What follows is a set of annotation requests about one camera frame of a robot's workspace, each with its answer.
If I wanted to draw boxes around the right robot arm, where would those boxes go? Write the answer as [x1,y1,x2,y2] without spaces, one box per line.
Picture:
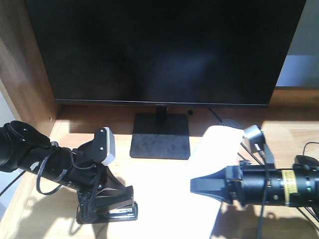
[190,155,319,208]

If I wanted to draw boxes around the black stapler with orange button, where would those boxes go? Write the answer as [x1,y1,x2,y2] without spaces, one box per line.
[79,201,138,224]

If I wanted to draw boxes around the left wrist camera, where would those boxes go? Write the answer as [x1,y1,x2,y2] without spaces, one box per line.
[85,127,116,166]

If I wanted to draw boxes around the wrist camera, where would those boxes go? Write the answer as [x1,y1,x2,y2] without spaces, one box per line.
[85,127,116,166]
[244,125,275,166]

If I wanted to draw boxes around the black monitor cable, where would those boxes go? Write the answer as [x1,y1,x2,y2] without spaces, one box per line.
[208,107,265,165]

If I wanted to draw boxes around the white paper sheet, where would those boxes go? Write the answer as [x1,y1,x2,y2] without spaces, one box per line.
[107,125,243,239]

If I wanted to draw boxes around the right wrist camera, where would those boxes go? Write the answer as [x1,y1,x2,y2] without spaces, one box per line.
[244,125,275,166]

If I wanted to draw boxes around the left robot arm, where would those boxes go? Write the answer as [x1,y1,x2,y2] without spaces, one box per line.
[0,120,138,224]

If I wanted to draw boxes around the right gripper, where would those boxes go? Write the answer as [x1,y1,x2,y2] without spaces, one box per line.
[190,160,246,207]

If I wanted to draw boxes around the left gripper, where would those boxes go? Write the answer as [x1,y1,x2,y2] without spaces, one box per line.
[67,146,134,223]

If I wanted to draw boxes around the black computer monitor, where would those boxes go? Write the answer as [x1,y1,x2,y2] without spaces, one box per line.
[25,0,306,159]

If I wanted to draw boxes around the black computer mouse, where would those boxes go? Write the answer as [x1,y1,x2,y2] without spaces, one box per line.
[295,155,319,168]

